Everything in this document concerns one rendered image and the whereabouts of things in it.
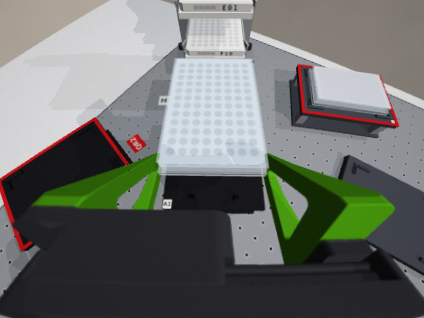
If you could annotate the black two-tier stand with grey legs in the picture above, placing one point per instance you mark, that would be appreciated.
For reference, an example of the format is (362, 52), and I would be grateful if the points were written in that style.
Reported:
(214, 193)

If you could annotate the grey shelf rack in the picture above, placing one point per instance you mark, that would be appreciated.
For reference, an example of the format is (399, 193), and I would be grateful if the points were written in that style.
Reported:
(184, 28)

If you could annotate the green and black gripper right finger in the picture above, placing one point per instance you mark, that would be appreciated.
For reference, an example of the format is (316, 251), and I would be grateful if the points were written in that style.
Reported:
(336, 209)

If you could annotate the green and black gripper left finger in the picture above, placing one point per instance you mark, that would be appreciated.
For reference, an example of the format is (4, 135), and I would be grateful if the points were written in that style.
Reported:
(103, 190)

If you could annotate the grey perforated work table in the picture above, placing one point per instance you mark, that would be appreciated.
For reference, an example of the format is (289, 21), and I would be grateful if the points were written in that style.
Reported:
(399, 152)

